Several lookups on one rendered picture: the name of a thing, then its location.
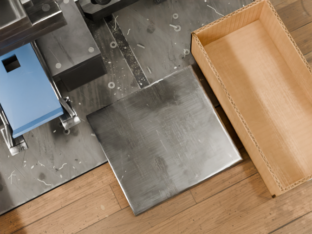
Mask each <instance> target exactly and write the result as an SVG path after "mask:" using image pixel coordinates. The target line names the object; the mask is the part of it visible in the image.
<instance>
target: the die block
mask: <svg viewBox="0 0 312 234"><path fill-rule="evenodd" d="M17 60H18V59H17V57H16V56H14V57H12V58H10V59H8V60H6V61H4V62H3V65H4V66H6V65H8V64H10V63H12V62H14V61H17ZM107 73H108V72H107V69H106V66H105V64H104V60H103V58H102V56H100V57H98V58H96V59H93V60H91V61H89V62H87V63H85V64H83V65H81V66H79V67H77V68H75V69H73V70H71V71H69V72H67V73H65V74H62V75H60V76H58V77H56V78H54V80H55V82H58V81H60V80H62V82H63V83H64V85H65V87H66V88H67V90H68V91H69V92H71V91H72V90H74V89H76V88H79V87H81V86H83V85H85V84H86V83H89V82H91V81H93V80H95V79H97V78H99V77H101V76H103V75H105V74H107ZM1 125H3V121H2V119H1V117H0V126H1Z"/></svg>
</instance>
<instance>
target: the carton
mask: <svg viewBox="0 0 312 234"><path fill-rule="evenodd" d="M190 52H191V53H192V55H193V57H194V59H195V61H196V62H197V64H198V66H199V68H200V70H201V72H202V73H203V75H204V77H205V79H206V80H207V82H208V84H209V86H210V88H211V89H212V91H213V93H214V95H215V96H216V98H217V100H218V102H219V103H220V105H221V107H222V109H223V110H224V112H225V114H226V116H227V118H228V119H229V121H230V123H231V125H232V127H233V129H234V130H235V132H236V134H237V136H238V138H239V139H240V141H241V143H242V145H243V146H244V148H245V150H246V152H247V153H248V155H249V157H250V159H251V160H252V162H253V164H254V166H255V168H256V169H257V171H258V173H259V175H260V176H261V178H262V180H263V182H264V184H265V186H266V187H267V189H268V191H269V193H270V195H271V196H272V198H273V199H274V198H276V197H278V196H280V195H281V194H283V193H285V192H287V191H289V190H291V189H293V188H295V187H297V186H299V185H301V184H303V183H305V182H307V181H309V180H311V179H312V69H311V67H310V66H309V64H308V62H307V61H306V59H305V58H304V56H303V54H302V53H301V51H300V50H299V48H298V46H297V45H296V43H295V42H294V40H293V38H292V37H291V35H290V33H289V32H288V30H287V29H286V27H285V25H284V24H283V22H282V20H281V19H280V17H279V16H278V14H277V12H276V11H275V9H274V7H273V6H272V4H271V2H270V1H269V0H257V1H255V2H253V3H251V4H249V5H247V6H245V7H243V8H241V9H238V10H236V11H234V12H232V13H230V14H228V15H226V16H224V17H222V18H220V19H218V20H216V21H214V22H212V23H210V24H208V25H206V26H204V27H202V28H199V29H197V30H195V31H193V32H192V33H191V42H190Z"/></svg>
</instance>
